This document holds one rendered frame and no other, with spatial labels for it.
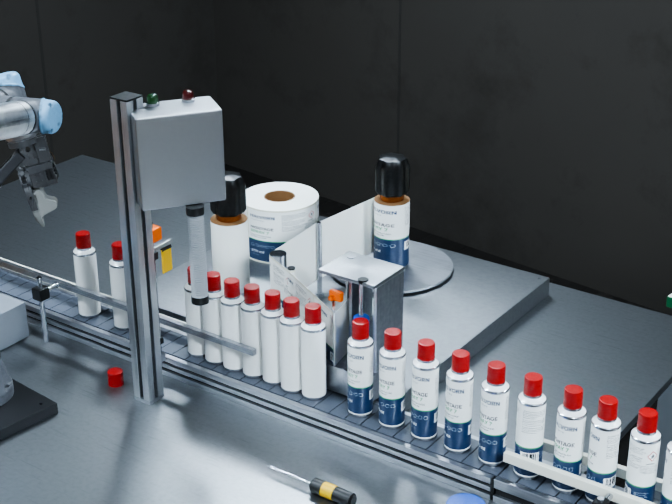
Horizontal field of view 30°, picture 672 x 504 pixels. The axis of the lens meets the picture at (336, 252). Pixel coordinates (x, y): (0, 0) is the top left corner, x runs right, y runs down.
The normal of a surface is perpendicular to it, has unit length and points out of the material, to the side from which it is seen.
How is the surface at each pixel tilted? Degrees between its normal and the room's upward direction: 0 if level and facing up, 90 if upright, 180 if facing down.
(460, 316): 0
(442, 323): 0
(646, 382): 0
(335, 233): 90
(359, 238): 90
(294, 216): 90
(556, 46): 90
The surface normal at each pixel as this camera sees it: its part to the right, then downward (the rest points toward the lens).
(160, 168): 0.34, 0.39
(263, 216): -0.33, 0.40
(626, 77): -0.67, 0.31
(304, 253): 0.86, 0.21
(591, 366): 0.00, -0.91
